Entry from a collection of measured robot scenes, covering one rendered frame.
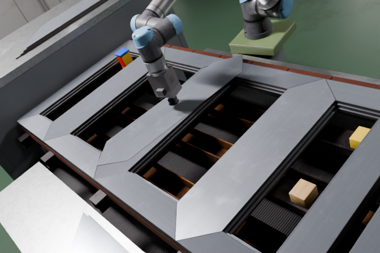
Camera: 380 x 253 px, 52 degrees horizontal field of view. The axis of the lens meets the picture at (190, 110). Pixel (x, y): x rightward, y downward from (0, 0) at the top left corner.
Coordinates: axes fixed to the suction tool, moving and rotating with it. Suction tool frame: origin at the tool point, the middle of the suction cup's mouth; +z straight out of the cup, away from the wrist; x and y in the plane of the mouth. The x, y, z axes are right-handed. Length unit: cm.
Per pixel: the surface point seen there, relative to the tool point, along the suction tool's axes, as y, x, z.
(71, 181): -60, -26, 31
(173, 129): 6.5, -12.3, 2.3
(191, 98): 4.8, 4.8, 1.9
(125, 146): -8.4, -23.7, 1.9
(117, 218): -20, -37, 31
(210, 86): 9.3, 12.8, 1.9
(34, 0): -317, 179, 16
